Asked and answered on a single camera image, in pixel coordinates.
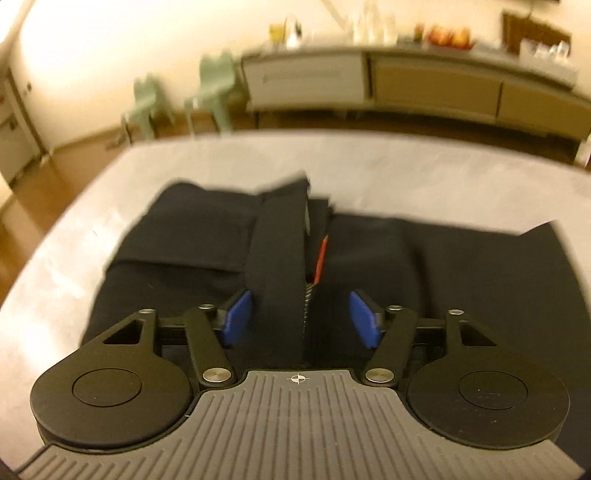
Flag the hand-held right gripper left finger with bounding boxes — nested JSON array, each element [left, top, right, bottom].
[[81, 290, 254, 387]]

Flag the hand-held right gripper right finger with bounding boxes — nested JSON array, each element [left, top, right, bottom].
[[348, 290, 509, 387]]

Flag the black garment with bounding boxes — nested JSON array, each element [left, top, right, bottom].
[[90, 172, 591, 374]]

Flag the pale green chair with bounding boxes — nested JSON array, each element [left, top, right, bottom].
[[121, 74, 175, 144], [184, 52, 242, 137]]

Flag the long low sideboard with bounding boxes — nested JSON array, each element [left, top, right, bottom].
[[241, 44, 591, 160]]

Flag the white cabinet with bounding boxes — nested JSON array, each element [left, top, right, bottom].
[[0, 69, 47, 188]]

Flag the bowl of fruit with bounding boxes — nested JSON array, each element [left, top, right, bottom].
[[425, 25, 476, 51]]

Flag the clear glass bottles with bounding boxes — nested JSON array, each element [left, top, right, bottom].
[[348, 0, 399, 46]]

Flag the clear drinking glasses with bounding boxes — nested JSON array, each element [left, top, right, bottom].
[[521, 39, 572, 64]]

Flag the brown woven basket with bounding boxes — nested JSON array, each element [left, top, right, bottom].
[[502, 11, 573, 58]]

